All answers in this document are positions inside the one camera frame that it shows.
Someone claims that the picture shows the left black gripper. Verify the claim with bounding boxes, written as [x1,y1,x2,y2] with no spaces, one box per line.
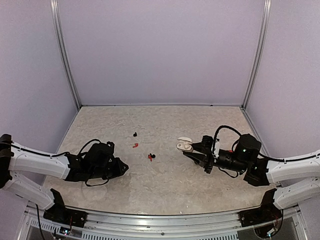
[89,157,128,180]

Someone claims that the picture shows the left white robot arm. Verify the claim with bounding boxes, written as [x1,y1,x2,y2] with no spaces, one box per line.
[0,134,129,223]

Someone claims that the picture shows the white earbud charging case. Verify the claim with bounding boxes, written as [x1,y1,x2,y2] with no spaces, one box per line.
[176,136,193,152]

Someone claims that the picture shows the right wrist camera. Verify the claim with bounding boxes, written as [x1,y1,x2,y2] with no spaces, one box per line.
[201,135,221,153]

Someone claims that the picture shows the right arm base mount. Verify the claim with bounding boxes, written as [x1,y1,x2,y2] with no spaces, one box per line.
[238,199,283,227]

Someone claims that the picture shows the left aluminium frame post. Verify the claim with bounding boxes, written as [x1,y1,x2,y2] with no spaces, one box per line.
[49,0,82,111]

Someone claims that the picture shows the aluminium frame post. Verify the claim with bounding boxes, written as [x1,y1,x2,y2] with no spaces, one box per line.
[49,0,82,111]
[241,0,272,112]

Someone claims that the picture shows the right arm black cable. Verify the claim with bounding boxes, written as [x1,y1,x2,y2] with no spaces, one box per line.
[213,124,286,178]

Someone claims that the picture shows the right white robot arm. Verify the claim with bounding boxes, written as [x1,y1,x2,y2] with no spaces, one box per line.
[176,134,320,222]

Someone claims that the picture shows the right aluminium frame post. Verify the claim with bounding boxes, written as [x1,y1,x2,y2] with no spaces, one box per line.
[241,0,272,112]

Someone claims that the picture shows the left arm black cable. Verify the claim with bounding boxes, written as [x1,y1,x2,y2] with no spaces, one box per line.
[0,139,111,187]

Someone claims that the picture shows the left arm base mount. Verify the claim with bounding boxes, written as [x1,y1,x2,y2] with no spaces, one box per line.
[43,188,88,228]

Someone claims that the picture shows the red and black earbuds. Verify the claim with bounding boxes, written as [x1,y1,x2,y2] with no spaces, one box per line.
[148,153,156,161]

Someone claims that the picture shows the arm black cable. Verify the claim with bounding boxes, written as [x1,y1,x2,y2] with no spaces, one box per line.
[213,124,286,178]
[0,139,111,187]

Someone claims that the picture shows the front aluminium rail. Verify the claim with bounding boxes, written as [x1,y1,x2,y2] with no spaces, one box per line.
[17,203,259,240]

